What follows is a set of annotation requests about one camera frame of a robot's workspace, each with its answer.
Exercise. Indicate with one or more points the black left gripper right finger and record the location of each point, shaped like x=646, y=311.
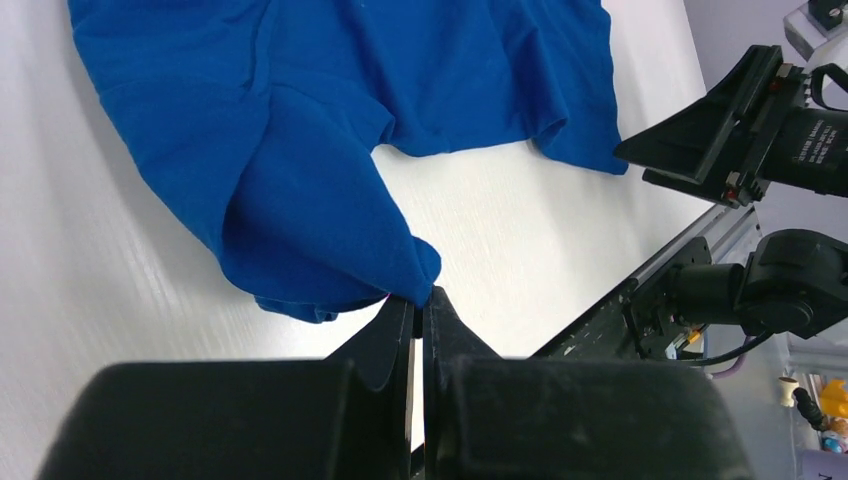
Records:
x=490, y=417

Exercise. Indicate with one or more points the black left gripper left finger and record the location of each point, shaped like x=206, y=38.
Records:
x=347, y=416

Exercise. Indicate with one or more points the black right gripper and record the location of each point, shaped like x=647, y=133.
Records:
x=679, y=152

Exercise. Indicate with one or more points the blue printed t shirt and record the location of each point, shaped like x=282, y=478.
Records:
x=254, y=122

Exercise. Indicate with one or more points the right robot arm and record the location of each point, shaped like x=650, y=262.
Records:
x=795, y=281

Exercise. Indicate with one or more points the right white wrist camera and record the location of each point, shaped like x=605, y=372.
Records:
x=817, y=30

